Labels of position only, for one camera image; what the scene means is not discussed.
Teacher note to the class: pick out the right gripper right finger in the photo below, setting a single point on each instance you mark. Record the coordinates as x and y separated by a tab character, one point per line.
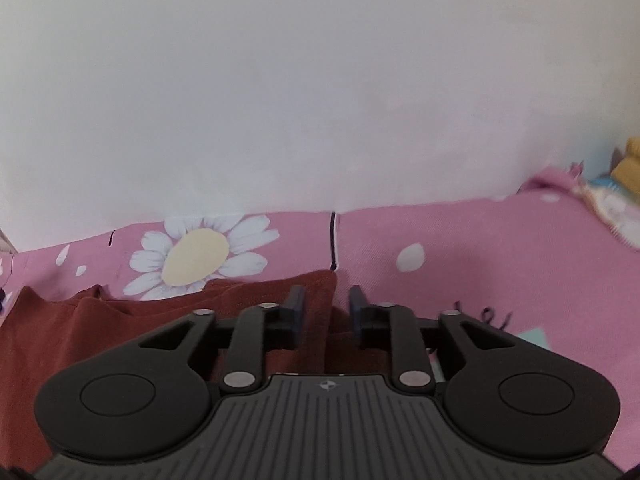
406	340

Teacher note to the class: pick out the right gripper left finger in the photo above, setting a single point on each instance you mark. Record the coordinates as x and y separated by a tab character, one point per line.
257	331

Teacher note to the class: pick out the dark red knit sweater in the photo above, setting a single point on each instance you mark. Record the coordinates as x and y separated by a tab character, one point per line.
40	337

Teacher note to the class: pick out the pink floral bed sheet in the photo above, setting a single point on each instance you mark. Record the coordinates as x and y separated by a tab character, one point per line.
550	270

